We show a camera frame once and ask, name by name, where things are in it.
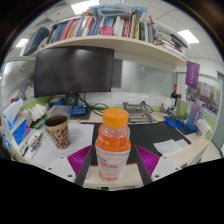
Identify dark blue box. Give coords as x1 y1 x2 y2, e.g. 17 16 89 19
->
23 26 51 57

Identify blue circuit board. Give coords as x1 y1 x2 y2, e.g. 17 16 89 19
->
70 104 89 117

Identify grey metal laptop stand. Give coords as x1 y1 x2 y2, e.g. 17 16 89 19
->
122 101 158 125

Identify white paper napkin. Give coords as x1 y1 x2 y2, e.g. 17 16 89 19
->
153 138 190 157

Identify shelf unit with books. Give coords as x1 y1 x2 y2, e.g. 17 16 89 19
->
23 3 189 68

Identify patterned ceramic mug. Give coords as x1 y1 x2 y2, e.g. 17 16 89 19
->
44 114 71 150

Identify translucent purple water bottle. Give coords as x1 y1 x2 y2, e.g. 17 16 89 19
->
186 98 204 132

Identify black cables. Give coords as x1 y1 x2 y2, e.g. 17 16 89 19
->
78 94 109 118

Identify black computer monitor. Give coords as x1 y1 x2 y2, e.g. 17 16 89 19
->
33 45 115 107

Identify purple hanging pennant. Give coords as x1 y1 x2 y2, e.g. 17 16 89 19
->
184 60 201 90

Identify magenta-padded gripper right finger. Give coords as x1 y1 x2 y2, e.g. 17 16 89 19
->
130 144 183 186

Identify stack of white tissues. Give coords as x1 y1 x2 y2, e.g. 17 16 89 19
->
28 103 49 123

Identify blue coiled cable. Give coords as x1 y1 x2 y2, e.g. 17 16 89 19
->
163 116 185 129

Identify white tissue pack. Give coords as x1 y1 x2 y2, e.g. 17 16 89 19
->
195 118 212 138

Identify black desk mat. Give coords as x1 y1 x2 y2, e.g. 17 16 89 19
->
79 121 193 166

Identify white paper sheet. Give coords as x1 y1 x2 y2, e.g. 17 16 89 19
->
32 123 95 169

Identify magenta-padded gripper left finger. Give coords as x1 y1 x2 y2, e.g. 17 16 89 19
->
44 144 98 187

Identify orange-capped drink bottle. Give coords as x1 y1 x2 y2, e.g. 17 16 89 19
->
95 107 132 183

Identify clear plastic box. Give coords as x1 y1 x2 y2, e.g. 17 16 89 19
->
46 105 73 119

